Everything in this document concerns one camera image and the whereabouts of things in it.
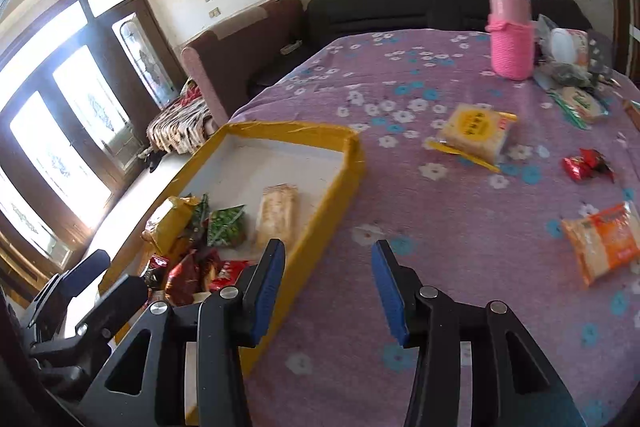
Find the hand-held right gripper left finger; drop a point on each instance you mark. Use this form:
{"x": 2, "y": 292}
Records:
{"x": 267, "y": 292}

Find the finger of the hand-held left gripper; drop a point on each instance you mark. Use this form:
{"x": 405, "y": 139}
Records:
{"x": 117, "y": 302}
{"x": 80, "y": 272}

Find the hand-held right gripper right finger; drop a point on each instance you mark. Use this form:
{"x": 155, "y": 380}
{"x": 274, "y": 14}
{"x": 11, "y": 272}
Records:
{"x": 390, "y": 292}

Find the red white snack packet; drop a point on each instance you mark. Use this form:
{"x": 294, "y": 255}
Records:
{"x": 230, "y": 272}

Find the dark red small packet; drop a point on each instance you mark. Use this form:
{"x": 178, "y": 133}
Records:
{"x": 156, "y": 268}

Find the green pea snack packet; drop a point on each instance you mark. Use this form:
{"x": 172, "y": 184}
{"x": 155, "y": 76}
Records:
{"x": 227, "y": 227}

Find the pale rice cracker packet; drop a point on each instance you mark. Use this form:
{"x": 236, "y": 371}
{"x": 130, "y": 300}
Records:
{"x": 275, "y": 214}

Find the large yellow snack bag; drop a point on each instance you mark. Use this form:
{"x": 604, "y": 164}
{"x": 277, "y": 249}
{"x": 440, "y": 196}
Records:
{"x": 167, "y": 219}

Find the yellow cardboard box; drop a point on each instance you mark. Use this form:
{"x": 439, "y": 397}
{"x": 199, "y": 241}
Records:
{"x": 280, "y": 162}

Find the purple floral tablecloth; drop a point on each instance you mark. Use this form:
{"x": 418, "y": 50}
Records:
{"x": 475, "y": 217}

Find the patterned blanket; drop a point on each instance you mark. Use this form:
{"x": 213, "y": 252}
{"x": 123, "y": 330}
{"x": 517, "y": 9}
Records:
{"x": 175, "y": 127}

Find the yellow label cracker packet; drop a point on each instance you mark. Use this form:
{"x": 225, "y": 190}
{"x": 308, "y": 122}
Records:
{"x": 472, "y": 132}

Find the wooden glass door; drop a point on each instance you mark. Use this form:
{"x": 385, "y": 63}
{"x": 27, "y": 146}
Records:
{"x": 45, "y": 77}

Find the orange cracker packet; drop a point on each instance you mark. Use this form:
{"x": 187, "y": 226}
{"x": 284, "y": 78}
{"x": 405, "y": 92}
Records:
{"x": 605, "y": 242}

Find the red foil candy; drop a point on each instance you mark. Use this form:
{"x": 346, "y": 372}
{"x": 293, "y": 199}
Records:
{"x": 582, "y": 167}

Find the brown armchair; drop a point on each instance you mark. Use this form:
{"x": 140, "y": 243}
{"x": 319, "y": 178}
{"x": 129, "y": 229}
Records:
{"x": 235, "y": 57}

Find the green white flat packet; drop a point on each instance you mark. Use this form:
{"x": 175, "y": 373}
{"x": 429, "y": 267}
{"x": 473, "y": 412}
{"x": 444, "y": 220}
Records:
{"x": 580, "y": 103}

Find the pink knit-sleeved bottle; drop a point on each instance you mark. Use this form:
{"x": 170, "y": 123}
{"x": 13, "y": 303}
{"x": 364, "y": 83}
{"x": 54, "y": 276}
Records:
{"x": 510, "y": 42}

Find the dark crumpled bag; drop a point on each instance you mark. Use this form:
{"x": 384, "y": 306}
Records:
{"x": 567, "y": 74}

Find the dark sofa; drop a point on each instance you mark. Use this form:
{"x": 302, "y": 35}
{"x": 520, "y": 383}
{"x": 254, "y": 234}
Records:
{"x": 375, "y": 7}

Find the white lidded container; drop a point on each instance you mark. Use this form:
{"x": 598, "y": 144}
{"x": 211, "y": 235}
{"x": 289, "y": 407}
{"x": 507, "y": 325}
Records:
{"x": 565, "y": 44}

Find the wooden cabinet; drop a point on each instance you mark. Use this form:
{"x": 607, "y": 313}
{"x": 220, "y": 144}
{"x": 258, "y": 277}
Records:
{"x": 625, "y": 17}

